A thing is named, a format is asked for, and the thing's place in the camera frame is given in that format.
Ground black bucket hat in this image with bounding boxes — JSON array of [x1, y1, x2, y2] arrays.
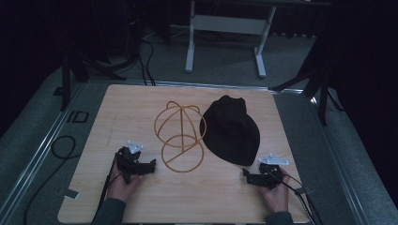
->
[[198, 95, 262, 167]]

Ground grey tape piece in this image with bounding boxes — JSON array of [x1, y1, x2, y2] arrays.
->
[[63, 188, 81, 201]]

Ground person's right hand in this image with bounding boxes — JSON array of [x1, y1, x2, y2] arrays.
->
[[257, 167, 291, 214]]

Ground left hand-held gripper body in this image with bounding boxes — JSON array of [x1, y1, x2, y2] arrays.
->
[[115, 140, 148, 186]]

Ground black tripod stand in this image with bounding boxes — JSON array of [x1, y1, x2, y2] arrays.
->
[[52, 37, 128, 113], [269, 46, 345, 127]]

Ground person's left hand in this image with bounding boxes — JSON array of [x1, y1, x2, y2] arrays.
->
[[105, 161, 145, 204]]

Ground black background cables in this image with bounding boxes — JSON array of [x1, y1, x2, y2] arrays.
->
[[136, 38, 158, 87]]

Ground metal floor rail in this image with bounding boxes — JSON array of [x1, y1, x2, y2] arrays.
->
[[0, 82, 85, 219]]

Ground gold wire hat stand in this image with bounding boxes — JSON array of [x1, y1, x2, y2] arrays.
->
[[153, 100, 207, 173]]

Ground white desk frame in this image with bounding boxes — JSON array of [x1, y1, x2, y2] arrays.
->
[[184, 0, 278, 80]]

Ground black floor cable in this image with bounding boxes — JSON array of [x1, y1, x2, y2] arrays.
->
[[23, 134, 78, 225]]

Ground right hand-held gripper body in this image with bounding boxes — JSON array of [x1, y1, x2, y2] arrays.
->
[[256, 152, 290, 190]]

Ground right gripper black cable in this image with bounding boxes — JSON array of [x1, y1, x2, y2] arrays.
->
[[266, 170, 324, 225]]

